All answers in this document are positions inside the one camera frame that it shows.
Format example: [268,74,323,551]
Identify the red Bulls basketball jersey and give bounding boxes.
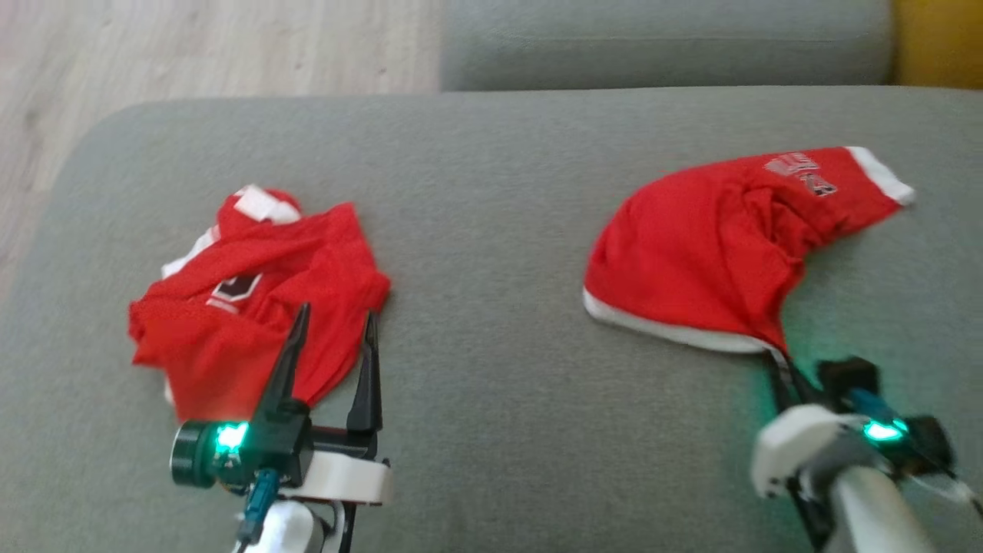
[127,184,392,425]

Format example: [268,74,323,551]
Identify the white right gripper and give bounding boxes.
[752,349,866,499]

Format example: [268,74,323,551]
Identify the red shorts with white trim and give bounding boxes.
[581,146,917,356]

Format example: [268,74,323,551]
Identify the large grey sofa seat cushion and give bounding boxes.
[0,84,983,553]

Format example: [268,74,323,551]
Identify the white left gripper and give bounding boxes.
[263,303,395,506]

